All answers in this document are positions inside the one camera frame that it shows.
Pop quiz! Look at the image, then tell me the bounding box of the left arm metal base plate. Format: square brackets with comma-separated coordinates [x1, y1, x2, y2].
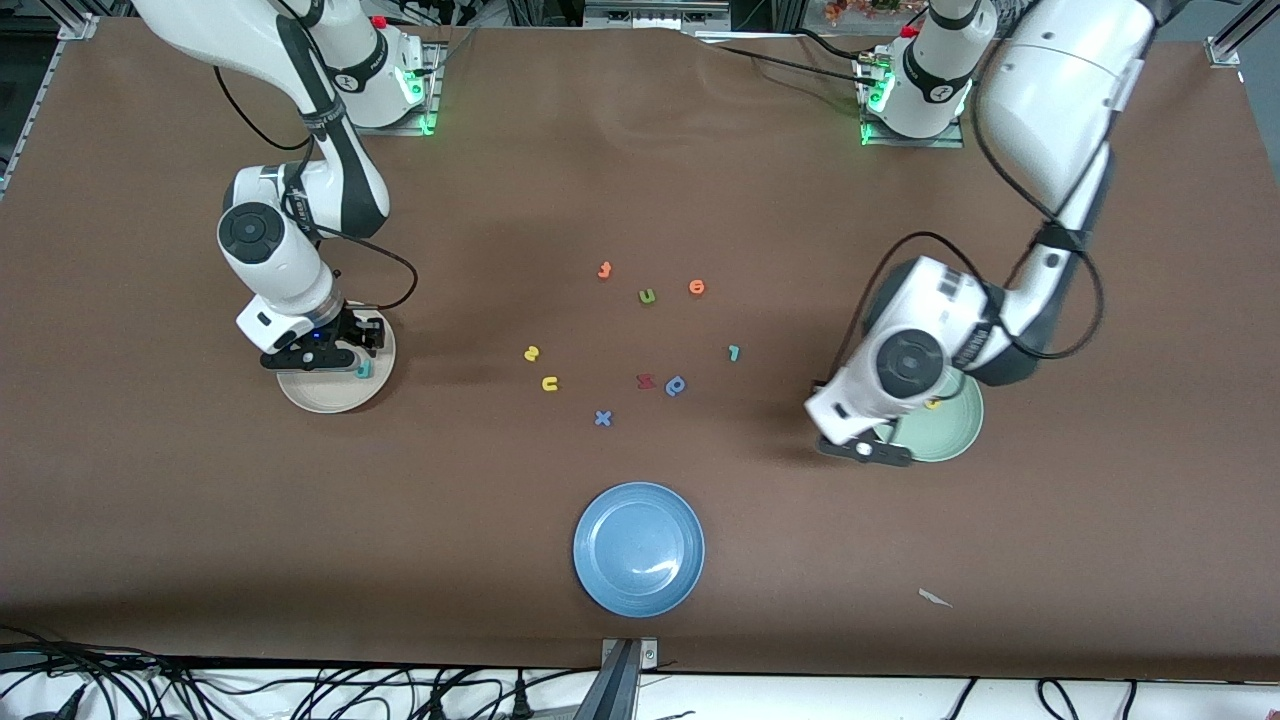
[860, 55, 966, 149]

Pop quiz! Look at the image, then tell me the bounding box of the looped black floor cable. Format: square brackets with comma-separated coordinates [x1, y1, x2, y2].
[1038, 678, 1083, 720]

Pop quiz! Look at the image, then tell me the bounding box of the black floor cable bundle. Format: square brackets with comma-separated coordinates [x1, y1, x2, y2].
[0, 625, 216, 720]

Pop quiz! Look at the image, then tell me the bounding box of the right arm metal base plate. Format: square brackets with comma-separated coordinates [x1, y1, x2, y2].
[333, 45, 443, 136]

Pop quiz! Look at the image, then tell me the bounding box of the grey metal equipment box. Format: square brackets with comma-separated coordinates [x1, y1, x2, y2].
[585, 0, 731, 29]

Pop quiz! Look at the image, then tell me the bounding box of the beige brown plate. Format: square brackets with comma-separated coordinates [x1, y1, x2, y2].
[276, 301, 397, 415]

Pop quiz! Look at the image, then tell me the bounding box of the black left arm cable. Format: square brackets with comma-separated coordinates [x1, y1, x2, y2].
[835, 90, 1106, 401]

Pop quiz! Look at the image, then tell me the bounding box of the grey metal bracket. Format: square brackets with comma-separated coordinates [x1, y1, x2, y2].
[601, 638, 659, 670]

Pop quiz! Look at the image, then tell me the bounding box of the aluminium frame rail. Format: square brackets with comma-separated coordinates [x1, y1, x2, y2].
[0, 15, 101, 196]
[1205, 0, 1280, 69]

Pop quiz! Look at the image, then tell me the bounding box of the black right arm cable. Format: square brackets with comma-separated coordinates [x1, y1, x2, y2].
[212, 0, 419, 313]

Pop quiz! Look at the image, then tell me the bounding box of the black base power cable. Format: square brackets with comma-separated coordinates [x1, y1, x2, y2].
[700, 28, 881, 86]

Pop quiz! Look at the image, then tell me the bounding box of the black plug cable bundle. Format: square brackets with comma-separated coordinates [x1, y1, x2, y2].
[300, 668, 571, 720]

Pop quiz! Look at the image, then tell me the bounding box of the black camera stand pole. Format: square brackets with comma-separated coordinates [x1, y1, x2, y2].
[575, 640, 641, 720]

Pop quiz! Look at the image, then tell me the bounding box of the light green plate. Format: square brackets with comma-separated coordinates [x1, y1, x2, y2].
[893, 368, 985, 463]

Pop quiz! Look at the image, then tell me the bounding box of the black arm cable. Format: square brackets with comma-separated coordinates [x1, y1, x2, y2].
[835, 90, 1106, 401]
[212, 0, 419, 313]

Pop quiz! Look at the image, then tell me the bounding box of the orange dried plant decoration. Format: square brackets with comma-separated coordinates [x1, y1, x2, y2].
[825, 0, 926, 23]

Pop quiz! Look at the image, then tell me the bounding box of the blue plate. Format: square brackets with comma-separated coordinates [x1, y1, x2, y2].
[573, 482, 706, 618]

